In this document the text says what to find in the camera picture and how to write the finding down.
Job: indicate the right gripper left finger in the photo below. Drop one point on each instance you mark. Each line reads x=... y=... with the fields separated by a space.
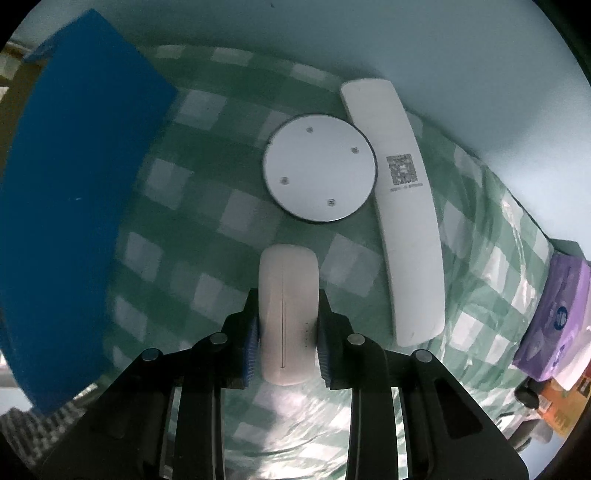
x=123 y=434

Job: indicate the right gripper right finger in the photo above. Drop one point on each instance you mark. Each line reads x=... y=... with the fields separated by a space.
x=448 y=435

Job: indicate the white oval case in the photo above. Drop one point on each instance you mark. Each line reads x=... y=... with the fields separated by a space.
x=289 y=296

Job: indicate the long white curved bar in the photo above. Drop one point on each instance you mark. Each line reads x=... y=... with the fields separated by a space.
x=406 y=211

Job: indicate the black round silver-bottom device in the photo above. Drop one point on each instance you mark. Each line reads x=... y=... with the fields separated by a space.
x=319 y=168

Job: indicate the blue cardboard box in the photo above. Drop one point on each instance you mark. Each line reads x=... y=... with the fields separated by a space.
x=86 y=127

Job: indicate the grey striped towel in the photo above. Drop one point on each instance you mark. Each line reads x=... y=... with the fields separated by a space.
x=33 y=436

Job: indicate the orange package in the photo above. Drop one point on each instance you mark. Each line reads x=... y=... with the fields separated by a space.
x=561 y=409

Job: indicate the purple tissue pack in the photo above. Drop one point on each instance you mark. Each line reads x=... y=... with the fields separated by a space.
x=558 y=319

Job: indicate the green checkered tablecloth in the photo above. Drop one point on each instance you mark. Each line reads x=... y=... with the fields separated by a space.
x=202 y=230

